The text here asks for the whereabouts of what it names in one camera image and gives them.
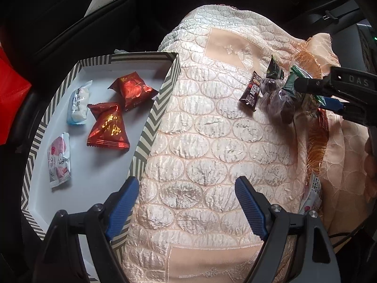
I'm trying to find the green cow biscuit packet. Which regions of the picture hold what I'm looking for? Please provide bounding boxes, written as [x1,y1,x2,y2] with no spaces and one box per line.
[291,65,326,114]

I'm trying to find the white pink snack packet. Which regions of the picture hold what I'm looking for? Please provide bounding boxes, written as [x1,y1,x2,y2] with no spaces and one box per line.
[47,132,72,188]

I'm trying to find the red foil snack packet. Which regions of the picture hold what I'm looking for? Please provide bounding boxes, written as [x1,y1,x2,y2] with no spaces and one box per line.
[109,72,159,111]
[86,102,130,151]

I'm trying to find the white blue candy packet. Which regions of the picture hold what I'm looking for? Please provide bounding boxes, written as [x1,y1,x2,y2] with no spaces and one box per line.
[66,80,93,125]

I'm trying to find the peach embroidered cushion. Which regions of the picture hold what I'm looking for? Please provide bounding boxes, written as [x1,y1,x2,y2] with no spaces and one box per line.
[307,109,376,242]

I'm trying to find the clear wrapped red dates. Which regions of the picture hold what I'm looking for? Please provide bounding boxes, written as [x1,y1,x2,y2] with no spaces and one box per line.
[260,78,296,125]

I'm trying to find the white printed packet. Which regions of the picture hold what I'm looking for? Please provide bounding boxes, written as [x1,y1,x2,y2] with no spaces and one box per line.
[298,172,322,215]

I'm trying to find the black green small packet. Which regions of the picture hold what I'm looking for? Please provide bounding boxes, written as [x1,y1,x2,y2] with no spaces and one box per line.
[266,56,284,80]

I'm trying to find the Nescafe coffee stick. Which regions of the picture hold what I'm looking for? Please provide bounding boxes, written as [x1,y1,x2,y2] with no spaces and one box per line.
[239,71,261,112]

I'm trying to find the peach quilted seat cover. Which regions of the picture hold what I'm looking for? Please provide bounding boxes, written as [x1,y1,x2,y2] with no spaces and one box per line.
[123,5,307,282]

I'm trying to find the striped white tray box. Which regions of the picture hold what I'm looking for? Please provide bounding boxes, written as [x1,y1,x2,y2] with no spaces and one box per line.
[21,52,180,282]

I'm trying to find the red bag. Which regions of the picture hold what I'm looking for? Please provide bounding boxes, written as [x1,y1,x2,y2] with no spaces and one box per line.
[1,47,31,108]

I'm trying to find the white paper in pocket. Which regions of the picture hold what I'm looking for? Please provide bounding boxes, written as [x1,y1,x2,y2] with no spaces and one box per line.
[84,0,113,17]

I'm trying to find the black car seat back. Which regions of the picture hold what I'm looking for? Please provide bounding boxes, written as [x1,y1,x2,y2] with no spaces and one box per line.
[17,0,377,65]

